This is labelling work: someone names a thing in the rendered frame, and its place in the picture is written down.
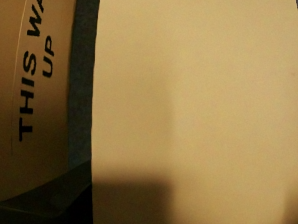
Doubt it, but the brown cardboard carton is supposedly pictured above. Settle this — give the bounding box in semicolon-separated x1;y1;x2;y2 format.
92;0;298;224
0;0;78;201

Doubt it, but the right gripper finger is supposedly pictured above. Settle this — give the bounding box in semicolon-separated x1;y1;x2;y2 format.
0;158;93;224

